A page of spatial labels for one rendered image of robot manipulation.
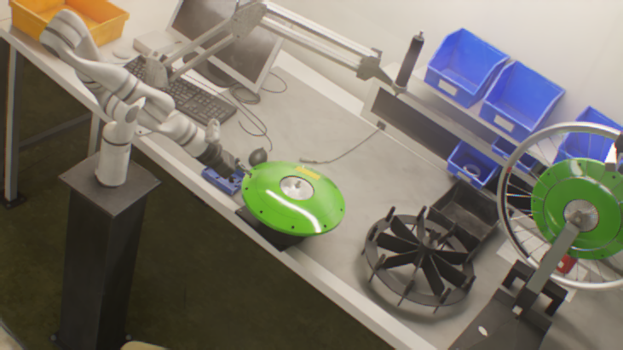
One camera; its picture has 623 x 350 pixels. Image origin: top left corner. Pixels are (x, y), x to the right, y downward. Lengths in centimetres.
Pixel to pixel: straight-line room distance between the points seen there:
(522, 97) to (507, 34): 23
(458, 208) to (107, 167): 120
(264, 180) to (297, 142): 50
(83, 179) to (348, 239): 85
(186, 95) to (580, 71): 137
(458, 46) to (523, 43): 25
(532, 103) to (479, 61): 24
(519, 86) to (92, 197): 149
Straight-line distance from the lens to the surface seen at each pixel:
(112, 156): 237
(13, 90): 322
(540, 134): 214
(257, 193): 220
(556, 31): 268
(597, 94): 269
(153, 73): 246
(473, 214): 273
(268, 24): 229
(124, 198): 242
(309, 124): 283
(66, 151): 391
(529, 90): 275
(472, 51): 280
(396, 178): 273
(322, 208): 221
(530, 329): 231
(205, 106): 273
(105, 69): 196
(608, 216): 217
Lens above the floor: 248
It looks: 37 degrees down
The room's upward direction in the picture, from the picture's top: 20 degrees clockwise
